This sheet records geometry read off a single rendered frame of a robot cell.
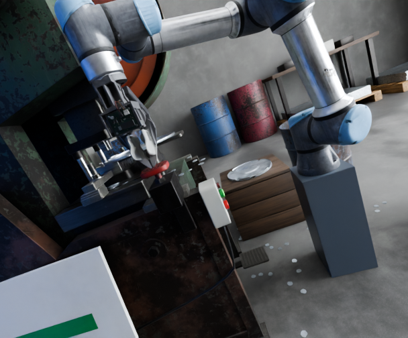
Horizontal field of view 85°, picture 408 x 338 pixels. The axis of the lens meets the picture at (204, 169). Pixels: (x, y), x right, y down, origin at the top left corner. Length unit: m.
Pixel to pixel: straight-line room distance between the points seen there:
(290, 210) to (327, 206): 0.49
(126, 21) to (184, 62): 3.71
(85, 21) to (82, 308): 0.74
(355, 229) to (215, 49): 3.72
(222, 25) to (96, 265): 0.78
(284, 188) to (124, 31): 1.09
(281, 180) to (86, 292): 1.03
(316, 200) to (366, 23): 4.56
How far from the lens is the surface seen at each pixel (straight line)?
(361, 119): 0.80
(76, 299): 0.85
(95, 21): 0.55
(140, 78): 1.24
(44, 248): 0.86
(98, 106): 0.86
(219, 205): 0.65
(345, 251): 1.09
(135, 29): 0.56
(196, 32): 0.73
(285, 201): 1.39
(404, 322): 1.04
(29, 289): 0.93
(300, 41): 0.72
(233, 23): 0.78
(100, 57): 0.52
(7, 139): 0.88
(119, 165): 0.86
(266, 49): 4.46
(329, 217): 0.98
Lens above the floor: 0.83
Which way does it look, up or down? 15 degrees down
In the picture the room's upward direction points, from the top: 23 degrees counter-clockwise
